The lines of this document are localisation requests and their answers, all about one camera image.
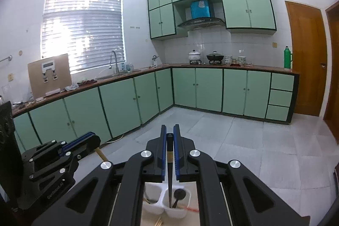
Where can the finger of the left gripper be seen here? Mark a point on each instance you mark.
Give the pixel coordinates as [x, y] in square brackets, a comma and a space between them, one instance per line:
[81, 153]
[88, 141]

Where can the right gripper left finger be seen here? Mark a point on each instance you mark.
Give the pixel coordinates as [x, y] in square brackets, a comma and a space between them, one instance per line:
[155, 170]

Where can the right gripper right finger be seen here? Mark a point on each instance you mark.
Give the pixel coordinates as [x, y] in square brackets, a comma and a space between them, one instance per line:
[184, 170]

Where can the black chopstick gold band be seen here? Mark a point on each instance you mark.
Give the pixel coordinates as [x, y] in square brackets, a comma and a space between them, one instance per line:
[170, 151]

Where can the plain thick wooden chopstick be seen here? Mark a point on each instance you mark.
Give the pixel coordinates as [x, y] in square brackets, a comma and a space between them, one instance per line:
[100, 153]

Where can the green lower kitchen cabinets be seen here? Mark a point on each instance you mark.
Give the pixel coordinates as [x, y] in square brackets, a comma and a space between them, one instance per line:
[115, 106]

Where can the green kitchen cabinets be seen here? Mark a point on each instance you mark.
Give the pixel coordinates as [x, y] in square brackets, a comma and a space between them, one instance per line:
[115, 106]
[176, 18]

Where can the chrome kitchen faucet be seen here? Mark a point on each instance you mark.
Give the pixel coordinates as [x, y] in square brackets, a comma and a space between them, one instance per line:
[114, 55]

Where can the green upper kitchen cabinets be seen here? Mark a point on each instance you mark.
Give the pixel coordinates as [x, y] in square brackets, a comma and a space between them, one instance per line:
[176, 18]

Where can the black ladle in holder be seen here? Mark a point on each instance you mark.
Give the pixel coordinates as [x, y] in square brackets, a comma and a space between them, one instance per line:
[179, 194]

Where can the red chopstick in holder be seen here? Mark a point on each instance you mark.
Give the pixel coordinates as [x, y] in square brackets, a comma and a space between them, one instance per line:
[188, 208]

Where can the white twin-cup utensil holder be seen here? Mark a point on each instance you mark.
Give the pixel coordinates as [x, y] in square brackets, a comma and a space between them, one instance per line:
[159, 192]

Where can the cardboard box with print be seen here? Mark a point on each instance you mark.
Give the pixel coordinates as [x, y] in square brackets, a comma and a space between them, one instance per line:
[49, 75]

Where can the small metal kettle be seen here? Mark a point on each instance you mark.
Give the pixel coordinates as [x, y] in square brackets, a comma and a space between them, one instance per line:
[154, 60]

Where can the white cooking pot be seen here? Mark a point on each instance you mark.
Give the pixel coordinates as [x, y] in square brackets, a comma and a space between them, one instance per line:
[194, 56]

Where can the black wok with lid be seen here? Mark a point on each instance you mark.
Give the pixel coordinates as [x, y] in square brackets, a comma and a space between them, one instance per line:
[215, 58]

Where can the glass jars on counter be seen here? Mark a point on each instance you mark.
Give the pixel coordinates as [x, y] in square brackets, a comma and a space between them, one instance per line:
[235, 61]

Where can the white window blinds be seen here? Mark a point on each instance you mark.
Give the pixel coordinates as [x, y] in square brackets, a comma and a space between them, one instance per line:
[86, 30]

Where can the green thermos bottle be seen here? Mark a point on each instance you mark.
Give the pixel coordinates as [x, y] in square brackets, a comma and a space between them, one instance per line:
[287, 58]

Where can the black range hood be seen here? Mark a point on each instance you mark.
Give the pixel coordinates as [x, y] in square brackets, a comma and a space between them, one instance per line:
[202, 16]

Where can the brown wooden door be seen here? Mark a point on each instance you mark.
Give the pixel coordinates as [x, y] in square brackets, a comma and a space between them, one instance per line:
[309, 56]
[331, 113]

